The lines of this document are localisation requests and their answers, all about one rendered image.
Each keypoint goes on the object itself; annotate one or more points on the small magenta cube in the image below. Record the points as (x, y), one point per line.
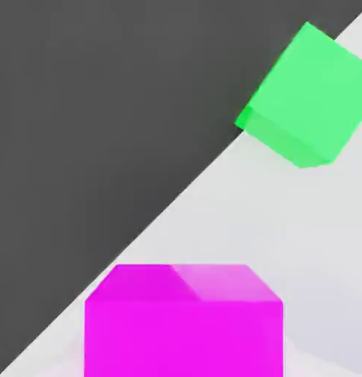
(183, 332)

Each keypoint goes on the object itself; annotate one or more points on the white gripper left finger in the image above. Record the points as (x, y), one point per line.
(69, 365)

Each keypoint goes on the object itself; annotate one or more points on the small green cube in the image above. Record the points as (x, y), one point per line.
(307, 97)

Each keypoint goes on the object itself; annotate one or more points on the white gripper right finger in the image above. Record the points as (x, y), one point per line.
(301, 365)

